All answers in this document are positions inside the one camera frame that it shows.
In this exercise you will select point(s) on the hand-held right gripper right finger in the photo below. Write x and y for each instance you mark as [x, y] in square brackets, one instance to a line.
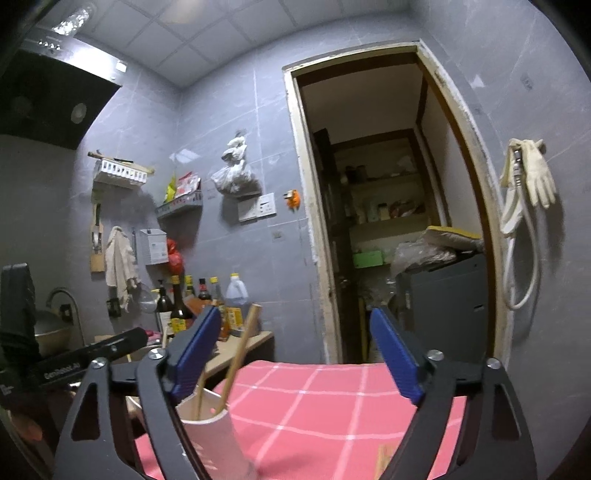
[397, 355]

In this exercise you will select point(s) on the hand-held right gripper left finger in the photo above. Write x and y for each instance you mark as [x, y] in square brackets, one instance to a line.
[196, 350]

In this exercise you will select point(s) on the wooden chopstick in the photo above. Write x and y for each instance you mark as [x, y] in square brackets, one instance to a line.
[240, 350]
[202, 397]

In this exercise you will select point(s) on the white plastic utensil basket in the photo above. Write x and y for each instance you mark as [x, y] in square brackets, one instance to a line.
[212, 443]

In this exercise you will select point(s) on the pile of chopsticks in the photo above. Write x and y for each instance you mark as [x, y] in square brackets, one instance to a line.
[383, 464]

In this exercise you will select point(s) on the person's left hand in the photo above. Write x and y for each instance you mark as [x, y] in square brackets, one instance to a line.
[27, 429]

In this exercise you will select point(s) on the dark bottle yellow label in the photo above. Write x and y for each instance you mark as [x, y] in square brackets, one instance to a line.
[180, 314]

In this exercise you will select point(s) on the wooden knife block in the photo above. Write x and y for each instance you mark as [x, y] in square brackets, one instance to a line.
[196, 304]

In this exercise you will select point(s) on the dark bottle white label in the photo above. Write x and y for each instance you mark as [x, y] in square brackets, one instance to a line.
[162, 304]

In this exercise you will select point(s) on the grey cabinet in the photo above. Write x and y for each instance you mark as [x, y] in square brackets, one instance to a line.
[443, 314]

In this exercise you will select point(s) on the yellow capped sauce bottle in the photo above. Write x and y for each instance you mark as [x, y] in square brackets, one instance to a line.
[215, 290]

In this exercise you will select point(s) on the large cooking oil jug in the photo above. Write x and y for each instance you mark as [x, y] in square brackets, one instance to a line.
[236, 300]

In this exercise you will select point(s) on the curved metal faucet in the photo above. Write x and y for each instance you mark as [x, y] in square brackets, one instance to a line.
[57, 291]

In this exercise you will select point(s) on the red plastic bag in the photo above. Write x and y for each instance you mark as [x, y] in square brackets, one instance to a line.
[174, 258]

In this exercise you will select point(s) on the green box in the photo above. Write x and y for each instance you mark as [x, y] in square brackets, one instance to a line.
[368, 258]

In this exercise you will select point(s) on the crumpled clear plastic bag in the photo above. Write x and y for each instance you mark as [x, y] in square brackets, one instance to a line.
[418, 256]

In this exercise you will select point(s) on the pink checked tablecloth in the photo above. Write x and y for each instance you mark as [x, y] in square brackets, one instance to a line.
[314, 415]

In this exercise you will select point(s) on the white hanging towel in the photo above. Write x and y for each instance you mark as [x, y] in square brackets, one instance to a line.
[120, 267]

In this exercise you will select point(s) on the brown sack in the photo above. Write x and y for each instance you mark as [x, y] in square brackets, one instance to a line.
[455, 237]

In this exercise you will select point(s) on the yellow green seasoning packet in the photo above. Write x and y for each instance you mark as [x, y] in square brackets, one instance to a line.
[171, 191]

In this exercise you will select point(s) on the red seasoning packet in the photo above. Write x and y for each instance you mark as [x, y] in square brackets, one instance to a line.
[188, 183]

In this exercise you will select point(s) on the wooden storage shelf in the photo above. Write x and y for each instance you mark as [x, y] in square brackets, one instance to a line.
[383, 184]

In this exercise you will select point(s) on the clear hanging plastic bag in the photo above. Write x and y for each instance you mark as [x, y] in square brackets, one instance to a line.
[235, 177]

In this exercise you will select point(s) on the white rubber gloves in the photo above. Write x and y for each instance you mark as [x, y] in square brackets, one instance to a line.
[540, 175]

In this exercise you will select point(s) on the black range hood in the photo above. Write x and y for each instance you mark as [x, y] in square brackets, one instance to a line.
[46, 101]

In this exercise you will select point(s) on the black wall socket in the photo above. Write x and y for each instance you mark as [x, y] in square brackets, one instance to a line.
[114, 308]

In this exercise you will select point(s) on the white wall box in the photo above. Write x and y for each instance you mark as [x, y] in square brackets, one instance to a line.
[153, 247]

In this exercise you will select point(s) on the wooden wall knife holder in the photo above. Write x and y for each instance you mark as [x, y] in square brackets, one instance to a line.
[97, 249]

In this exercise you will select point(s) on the metal wall shelf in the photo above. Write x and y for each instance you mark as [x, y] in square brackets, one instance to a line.
[178, 207]

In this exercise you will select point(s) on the white wall switch panel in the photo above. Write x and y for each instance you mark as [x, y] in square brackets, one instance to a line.
[258, 207]

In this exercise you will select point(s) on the white wall basket rack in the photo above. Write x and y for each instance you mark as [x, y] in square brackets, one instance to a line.
[117, 173]

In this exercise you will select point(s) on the wooden door frame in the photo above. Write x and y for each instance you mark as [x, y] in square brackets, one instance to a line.
[480, 161]

